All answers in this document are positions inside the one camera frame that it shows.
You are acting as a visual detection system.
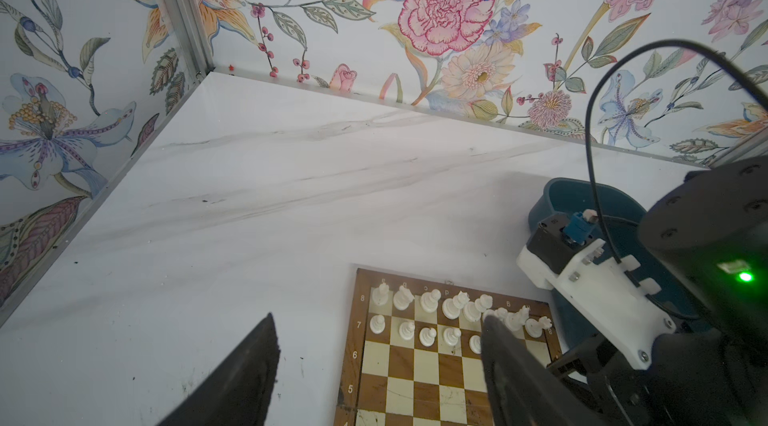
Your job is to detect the far teal plastic bin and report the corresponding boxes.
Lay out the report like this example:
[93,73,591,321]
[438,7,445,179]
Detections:
[527,178,715,349]

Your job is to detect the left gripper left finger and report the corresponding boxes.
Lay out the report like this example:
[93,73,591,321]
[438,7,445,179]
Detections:
[159,315,280,426]

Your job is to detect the white chess pieces on board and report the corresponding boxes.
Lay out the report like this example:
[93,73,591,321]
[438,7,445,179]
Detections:
[345,270,552,365]

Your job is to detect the wooden chess board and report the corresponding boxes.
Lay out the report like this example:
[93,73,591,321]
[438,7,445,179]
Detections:
[333,268,563,426]

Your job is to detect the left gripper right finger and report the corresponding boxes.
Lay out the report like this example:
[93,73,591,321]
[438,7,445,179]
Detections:
[481,317,602,425]

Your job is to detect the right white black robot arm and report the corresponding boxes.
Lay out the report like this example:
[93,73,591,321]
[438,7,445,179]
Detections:
[481,157,767,425]

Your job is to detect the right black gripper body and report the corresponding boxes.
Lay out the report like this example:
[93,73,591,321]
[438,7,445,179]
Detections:
[547,330,767,425]

